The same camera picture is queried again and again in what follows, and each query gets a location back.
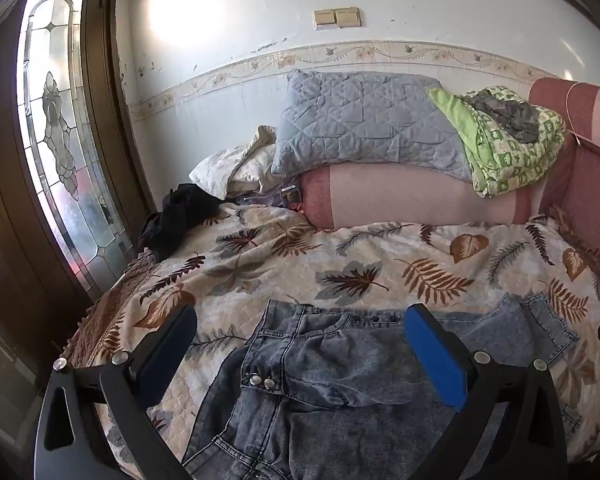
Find brown fringed bedspread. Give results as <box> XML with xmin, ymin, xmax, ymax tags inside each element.
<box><xmin>62</xmin><ymin>252</ymin><xmax>158</xmax><ymax>368</ymax></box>

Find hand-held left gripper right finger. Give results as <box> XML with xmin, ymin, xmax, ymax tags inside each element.
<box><xmin>403</xmin><ymin>303</ymin><xmax>569</xmax><ymax>480</ymax></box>

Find leaf print blanket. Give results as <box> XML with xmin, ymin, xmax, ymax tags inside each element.
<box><xmin>65</xmin><ymin>202</ymin><xmax>600</xmax><ymax>480</ymax></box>

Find white crumpled cloth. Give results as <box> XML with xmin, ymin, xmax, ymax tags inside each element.
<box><xmin>189</xmin><ymin>125</ymin><xmax>281</xmax><ymax>200</ymax></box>

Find grey quilted pillow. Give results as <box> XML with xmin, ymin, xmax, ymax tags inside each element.
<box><xmin>271</xmin><ymin>70</ymin><xmax>473</xmax><ymax>183</ymax></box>

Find blue denim pants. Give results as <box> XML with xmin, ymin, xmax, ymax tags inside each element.
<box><xmin>182</xmin><ymin>292</ymin><xmax>581</xmax><ymax>480</ymax></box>

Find cream cord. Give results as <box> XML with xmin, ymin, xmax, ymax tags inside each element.
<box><xmin>564</xmin><ymin>80</ymin><xmax>593</xmax><ymax>142</ymax></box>

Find brown wooden door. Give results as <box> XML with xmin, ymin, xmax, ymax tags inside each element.
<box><xmin>0</xmin><ymin>0</ymin><xmax>153</xmax><ymax>376</ymax></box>

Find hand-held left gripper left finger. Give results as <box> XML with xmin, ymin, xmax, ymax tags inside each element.
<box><xmin>35</xmin><ymin>304</ymin><xmax>199</xmax><ymax>480</ymax></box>

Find green patterned blanket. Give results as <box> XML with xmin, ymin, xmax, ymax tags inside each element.
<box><xmin>427</xmin><ymin>86</ymin><xmax>568</xmax><ymax>198</ymax></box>

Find stained glass door panel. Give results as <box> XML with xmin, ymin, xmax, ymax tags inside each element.
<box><xmin>17</xmin><ymin>0</ymin><xmax>134</xmax><ymax>297</ymax></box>

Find black cloth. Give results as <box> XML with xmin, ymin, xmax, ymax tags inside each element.
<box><xmin>139</xmin><ymin>183</ymin><xmax>227</xmax><ymax>262</ymax></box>

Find grey cloth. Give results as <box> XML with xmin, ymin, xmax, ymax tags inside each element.
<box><xmin>464</xmin><ymin>87</ymin><xmax>541</xmax><ymax>145</ymax></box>

